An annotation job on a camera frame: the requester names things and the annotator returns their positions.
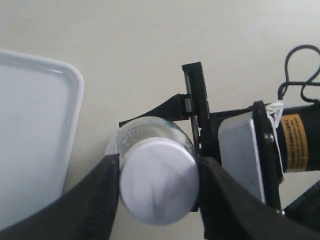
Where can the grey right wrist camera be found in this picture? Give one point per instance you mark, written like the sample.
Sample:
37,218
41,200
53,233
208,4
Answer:
250,153

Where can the clear plastic drink bottle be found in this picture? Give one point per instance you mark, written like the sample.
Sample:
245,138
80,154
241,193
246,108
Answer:
153,146

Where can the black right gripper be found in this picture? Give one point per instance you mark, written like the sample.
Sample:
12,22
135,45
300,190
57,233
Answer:
193,105

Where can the white bottle cap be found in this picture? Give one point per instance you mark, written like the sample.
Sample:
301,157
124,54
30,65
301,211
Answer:
159,181

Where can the white rectangular plastic tray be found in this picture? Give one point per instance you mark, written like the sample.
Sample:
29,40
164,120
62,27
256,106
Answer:
40,102

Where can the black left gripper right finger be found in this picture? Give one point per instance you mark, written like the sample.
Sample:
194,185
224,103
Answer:
230,212

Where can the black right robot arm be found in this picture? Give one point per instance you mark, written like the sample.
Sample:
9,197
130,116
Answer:
299,142

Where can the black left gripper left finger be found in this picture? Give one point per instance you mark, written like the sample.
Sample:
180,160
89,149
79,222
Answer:
86,212

